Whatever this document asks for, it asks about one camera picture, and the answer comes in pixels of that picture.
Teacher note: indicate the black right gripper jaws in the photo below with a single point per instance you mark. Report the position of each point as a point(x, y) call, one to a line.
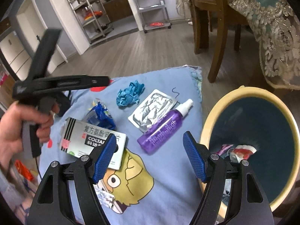
point(100, 81)

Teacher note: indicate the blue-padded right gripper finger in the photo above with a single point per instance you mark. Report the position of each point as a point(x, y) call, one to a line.
point(248, 203)
point(52, 201)

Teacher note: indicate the crushed white paper cup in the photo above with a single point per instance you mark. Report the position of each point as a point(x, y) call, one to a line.
point(241, 152)

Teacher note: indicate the white medicine box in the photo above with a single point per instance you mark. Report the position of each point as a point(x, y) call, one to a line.
point(79, 138)

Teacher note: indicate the pink snack wrapper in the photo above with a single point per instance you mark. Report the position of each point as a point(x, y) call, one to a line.
point(224, 149)

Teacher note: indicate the plaid pink sleeve forearm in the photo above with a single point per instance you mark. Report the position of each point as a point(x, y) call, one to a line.
point(18, 193)

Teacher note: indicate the yellow-rimmed teal trash bin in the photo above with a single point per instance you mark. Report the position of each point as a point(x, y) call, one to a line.
point(256, 117)

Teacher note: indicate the person's left hand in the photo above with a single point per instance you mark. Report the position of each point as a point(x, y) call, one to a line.
point(11, 126)

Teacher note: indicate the black mug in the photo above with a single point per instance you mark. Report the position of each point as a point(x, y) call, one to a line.
point(63, 102)

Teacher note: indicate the blue foil wrapper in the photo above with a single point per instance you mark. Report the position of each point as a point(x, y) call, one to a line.
point(99, 115)

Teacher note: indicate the white refrigerator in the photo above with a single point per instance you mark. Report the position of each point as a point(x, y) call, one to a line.
point(16, 55)

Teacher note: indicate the crumpled blue glove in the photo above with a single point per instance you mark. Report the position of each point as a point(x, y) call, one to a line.
point(130, 95)

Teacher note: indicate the silver blister pack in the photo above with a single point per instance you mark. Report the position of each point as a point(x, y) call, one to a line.
point(155, 106)

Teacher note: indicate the white door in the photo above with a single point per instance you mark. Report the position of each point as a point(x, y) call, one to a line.
point(33, 27)

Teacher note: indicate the metal shelving rack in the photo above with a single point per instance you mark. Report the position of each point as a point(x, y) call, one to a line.
point(92, 18)

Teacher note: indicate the purple spray bottle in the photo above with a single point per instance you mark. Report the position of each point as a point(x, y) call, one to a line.
point(164, 128)

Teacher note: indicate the light blue cartoon cushion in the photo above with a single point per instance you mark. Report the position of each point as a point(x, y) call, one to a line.
point(160, 188)

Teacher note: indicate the grey wheeled cart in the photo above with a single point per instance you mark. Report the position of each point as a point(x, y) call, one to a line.
point(153, 14)

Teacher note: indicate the teal lace tablecloth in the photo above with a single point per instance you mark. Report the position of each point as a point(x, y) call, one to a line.
point(275, 26)

